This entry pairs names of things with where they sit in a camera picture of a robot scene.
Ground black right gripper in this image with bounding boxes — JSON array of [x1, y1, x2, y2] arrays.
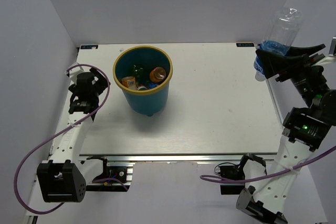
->
[[256, 41, 328, 109]]

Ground clear water bottle blue label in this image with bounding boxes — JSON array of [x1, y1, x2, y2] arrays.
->
[[253, 7, 303, 82]]

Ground orange juice bottle fruit label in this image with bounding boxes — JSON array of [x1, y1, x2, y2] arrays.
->
[[121, 76, 137, 90]]

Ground clear bottle red label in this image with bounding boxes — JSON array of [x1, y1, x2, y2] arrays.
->
[[137, 85, 148, 91]]

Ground green plastic bottle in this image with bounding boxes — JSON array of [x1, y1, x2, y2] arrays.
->
[[131, 64, 145, 83]]

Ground orange juice bottle plain label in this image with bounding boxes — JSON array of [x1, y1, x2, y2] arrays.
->
[[150, 67, 167, 83]]

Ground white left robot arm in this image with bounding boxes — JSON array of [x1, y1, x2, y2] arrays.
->
[[37, 68, 111, 202]]

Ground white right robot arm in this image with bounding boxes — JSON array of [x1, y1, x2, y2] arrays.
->
[[236, 44, 335, 223]]

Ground teal plastic bin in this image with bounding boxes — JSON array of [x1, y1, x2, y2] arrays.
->
[[112, 46, 173, 116]]

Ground black XDOF label sticker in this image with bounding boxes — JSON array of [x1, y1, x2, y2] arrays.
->
[[236, 42, 255, 47]]

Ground black left XDOF sticker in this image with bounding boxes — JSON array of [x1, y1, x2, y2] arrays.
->
[[80, 45, 98, 50]]

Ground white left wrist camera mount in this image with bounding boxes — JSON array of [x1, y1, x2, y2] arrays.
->
[[65, 62, 96, 84]]

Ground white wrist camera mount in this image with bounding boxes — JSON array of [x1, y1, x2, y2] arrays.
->
[[65, 62, 96, 84], [323, 36, 336, 64]]

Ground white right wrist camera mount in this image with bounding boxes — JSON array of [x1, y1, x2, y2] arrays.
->
[[323, 36, 336, 64]]

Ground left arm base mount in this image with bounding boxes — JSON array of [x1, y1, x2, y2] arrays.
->
[[79, 155, 133, 192]]

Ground aluminium table edge rail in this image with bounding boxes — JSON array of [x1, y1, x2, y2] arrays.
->
[[78, 153, 276, 164]]

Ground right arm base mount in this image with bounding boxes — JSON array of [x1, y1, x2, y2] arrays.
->
[[214, 153, 267, 195]]

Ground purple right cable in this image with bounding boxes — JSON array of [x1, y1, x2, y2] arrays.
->
[[199, 145, 336, 184]]

